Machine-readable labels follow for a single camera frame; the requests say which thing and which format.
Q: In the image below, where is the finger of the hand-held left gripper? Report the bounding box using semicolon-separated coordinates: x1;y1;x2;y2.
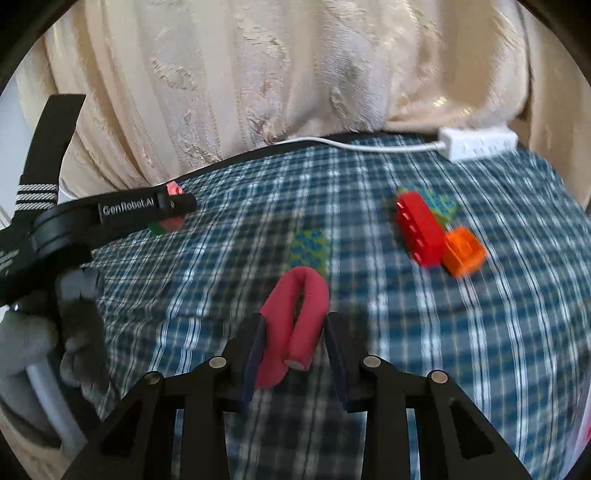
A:
154;191;198;220

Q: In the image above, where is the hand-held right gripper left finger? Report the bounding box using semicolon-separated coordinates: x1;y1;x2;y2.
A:
60;313;269;480

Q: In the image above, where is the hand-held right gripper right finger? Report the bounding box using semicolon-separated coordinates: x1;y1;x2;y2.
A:
325;312;536;480

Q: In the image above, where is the pink foam curler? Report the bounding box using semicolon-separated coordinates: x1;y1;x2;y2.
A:
255;267;330;390

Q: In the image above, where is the green block with blue studs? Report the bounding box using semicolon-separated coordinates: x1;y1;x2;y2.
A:
290;229;328;278
402;186;458;227

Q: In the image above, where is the red toy block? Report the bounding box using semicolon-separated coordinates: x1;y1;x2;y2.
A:
396;191;448;269

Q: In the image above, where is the orange toy block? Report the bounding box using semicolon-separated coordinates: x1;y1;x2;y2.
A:
441;227;489;278

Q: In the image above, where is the person's left hand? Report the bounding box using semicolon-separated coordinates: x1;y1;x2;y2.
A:
0;268;112;448

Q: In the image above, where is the cream patterned curtain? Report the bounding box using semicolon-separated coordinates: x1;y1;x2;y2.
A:
519;0;591;208
14;0;532;204

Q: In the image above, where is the white power strip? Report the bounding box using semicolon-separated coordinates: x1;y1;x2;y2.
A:
438;126;519;162

